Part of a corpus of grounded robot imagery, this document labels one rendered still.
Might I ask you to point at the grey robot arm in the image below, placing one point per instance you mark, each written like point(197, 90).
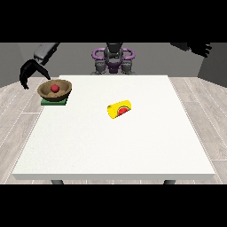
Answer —
point(44, 52)

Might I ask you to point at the brown wooden bowl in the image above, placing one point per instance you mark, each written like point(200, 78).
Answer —
point(55, 90)

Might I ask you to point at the grey robot trunk purple rings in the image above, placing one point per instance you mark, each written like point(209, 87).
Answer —
point(113, 59)

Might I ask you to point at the green square pad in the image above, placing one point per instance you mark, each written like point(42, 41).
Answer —
point(53, 102)

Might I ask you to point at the small red ball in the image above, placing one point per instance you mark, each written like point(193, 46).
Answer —
point(54, 88)

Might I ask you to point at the yellow cup with melon print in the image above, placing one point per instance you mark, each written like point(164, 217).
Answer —
point(119, 109)

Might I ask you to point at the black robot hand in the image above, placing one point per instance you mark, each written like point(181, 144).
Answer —
point(29, 71)
point(196, 48)

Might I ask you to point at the dark table leg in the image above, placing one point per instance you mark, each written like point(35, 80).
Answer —
point(57, 182)
point(169, 182)

